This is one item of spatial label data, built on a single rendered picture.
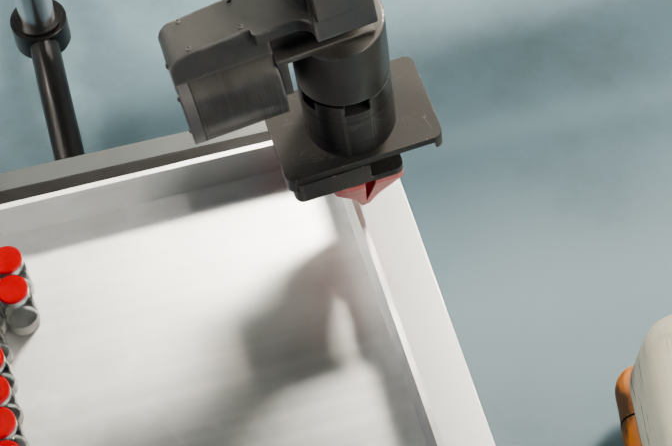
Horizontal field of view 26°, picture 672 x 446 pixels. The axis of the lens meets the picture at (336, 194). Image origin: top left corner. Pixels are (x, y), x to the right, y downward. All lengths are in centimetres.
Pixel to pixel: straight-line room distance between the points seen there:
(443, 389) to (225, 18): 30
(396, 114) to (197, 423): 23
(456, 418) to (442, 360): 4
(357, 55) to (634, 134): 138
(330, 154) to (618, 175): 126
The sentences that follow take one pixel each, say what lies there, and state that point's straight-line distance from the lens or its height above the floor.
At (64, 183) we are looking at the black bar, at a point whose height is 90.
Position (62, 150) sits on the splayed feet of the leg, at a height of 8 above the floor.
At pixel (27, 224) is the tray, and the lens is 103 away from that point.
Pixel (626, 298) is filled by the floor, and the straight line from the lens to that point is 203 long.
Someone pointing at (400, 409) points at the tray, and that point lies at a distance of 95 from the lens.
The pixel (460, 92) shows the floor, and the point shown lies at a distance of 218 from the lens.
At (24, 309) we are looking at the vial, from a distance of 96.
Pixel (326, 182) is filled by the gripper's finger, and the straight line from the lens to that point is 90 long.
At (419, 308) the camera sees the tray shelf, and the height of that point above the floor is 88.
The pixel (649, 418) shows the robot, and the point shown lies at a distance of 173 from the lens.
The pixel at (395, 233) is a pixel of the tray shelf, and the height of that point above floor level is 88.
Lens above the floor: 175
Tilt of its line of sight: 57 degrees down
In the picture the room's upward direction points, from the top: straight up
